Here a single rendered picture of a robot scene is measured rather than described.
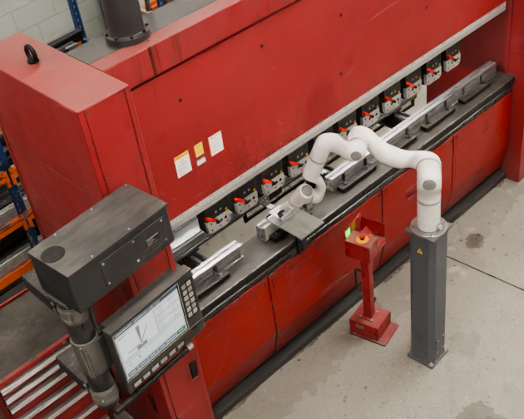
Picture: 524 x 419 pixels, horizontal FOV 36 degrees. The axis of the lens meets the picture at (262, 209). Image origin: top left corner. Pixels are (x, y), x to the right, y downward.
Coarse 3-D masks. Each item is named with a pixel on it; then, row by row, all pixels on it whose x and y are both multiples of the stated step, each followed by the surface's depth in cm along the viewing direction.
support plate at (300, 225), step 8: (272, 216) 448; (296, 216) 445; (304, 216) 444; (312, 216) 443; (288, 224) 440; (296, 224) 440; (304, 224) 439; (312, 224) 438; (320, 224) 437; (288, 232) 436; (296, 232) 435; (304, 232) 434
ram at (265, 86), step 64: (320, 0) 404; (384, 0) 440; (448, 0) 483; (192, 64) 361; (256, 64) 390; (320, 64) 423; (384, 64) 462; (192, 128) 376; (256, 128) 407; (320, 128) 444; (192, 192) 393
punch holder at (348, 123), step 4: (352, 112) 458; (344, 116) 455; (348, 116) 457; (352, 116) 460; (340, 120) 454; (344, 120) 456; (348, 120) 458; (352, 120) 461; (336, 124) 455; (340, 124) 456; (344, 124) 458; (348, 124) 460; (352, 124) 463; (356, 124) 465; (332, 128) 460; (336, 128) 457; (344, 128) 459; (348, 128) 461; (336, 132) 459; (340, 132) 458; (344, 132) 460; (344, 136) 462
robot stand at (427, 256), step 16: (448, 224) 424; (416, 240) 425; (432, 240) 416; (416, 256) 432; (432, 256) 425; (416, 272) 439; (432, 272) 432; (416, 288) 447; (432, 288) 440; (416, 304) 455; (432, 304) 448; (416, 320) 463; (432, 320) 455; (416, 336) 471; (432, 336) 463; (416, 352) 480; (432, 352) 472; (432, 368) 477
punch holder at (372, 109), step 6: (366, 102) 464; (372, 102) 468; (360, 108) 464; (366, 108) 466; (372, 108) 470; (378, 108) 475; (360, 114) 467; (372, 114) 472; (378, 114) 477; (360, 120) 469; (366, 120) 470; (372, 120) 474; (366, 126) 473
